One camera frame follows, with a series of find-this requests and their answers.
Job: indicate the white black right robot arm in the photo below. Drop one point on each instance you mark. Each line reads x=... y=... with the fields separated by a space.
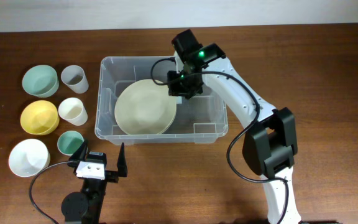
x=269 y=134

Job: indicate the yellow bowl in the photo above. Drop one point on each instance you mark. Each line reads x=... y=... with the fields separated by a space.
x=39 y=118

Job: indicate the grey cup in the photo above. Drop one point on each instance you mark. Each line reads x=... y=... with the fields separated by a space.
x=74 y=77

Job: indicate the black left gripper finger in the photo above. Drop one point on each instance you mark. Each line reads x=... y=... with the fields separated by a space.
x=121 y=162
x=79 y=155

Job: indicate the green bowl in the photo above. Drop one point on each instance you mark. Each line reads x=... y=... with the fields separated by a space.
x=41 y=81

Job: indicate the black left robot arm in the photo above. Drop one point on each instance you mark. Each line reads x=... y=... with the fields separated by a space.
x=85 y=205

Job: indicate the white bowl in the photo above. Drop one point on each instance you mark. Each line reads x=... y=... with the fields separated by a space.
x=28 y=158

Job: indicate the cream cup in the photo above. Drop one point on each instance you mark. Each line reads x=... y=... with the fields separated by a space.
x=73 y=111

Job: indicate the small green cup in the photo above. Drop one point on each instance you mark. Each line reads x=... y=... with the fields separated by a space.
x=69 y=142

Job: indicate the clear plastic storage container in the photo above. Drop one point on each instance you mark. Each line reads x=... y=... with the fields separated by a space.
x=201 y=119

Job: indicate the beige plate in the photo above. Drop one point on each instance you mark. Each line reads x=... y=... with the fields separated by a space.
x=145 y=107

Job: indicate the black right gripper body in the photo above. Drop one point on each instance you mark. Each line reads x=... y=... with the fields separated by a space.
x=181 y=83

